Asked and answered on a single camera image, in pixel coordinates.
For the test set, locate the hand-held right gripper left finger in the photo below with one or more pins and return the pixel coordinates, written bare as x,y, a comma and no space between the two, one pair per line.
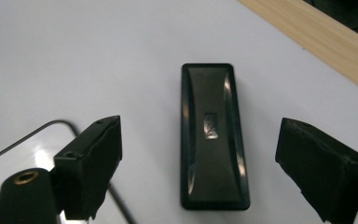
88,165

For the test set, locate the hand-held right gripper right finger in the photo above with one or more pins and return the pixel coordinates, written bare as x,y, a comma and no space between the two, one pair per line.
323,168

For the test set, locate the white paddle whiteboard black rim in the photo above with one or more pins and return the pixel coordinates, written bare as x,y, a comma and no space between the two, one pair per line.
12,158

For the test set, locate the black whiteboard eraser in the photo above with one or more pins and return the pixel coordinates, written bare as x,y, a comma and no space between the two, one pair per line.
213,161

